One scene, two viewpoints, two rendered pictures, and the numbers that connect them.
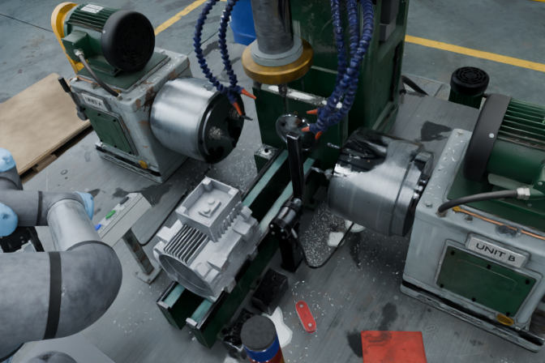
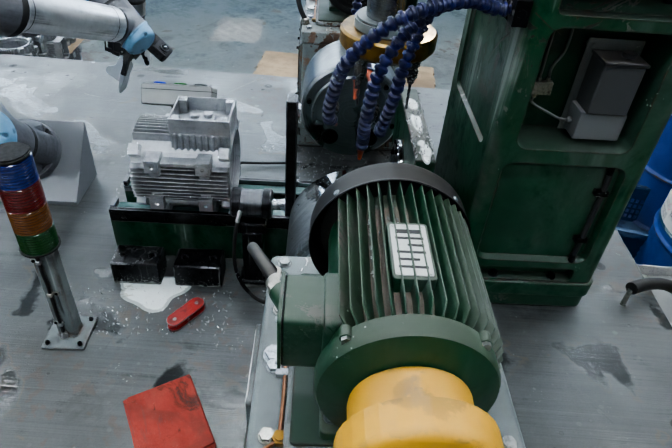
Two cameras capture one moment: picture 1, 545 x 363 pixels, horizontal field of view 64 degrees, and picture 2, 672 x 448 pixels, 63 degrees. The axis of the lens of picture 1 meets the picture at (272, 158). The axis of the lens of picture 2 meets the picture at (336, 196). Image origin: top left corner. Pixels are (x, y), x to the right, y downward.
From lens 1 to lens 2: 0.83 m
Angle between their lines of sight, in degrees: 37
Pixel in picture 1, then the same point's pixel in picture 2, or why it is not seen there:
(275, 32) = not seen: outside the picture
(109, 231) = (159, 90)
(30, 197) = not seen: outside the picture
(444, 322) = not seen: outside the picture
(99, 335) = (108, 176)
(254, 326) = (13, 147)
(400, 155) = not seen: hidden behind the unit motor
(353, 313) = (213, 360)
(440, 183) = not seen: hidden behind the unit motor
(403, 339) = (193, 425)
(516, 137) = (350, 216)
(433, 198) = (300, 267)
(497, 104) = (392, 170)
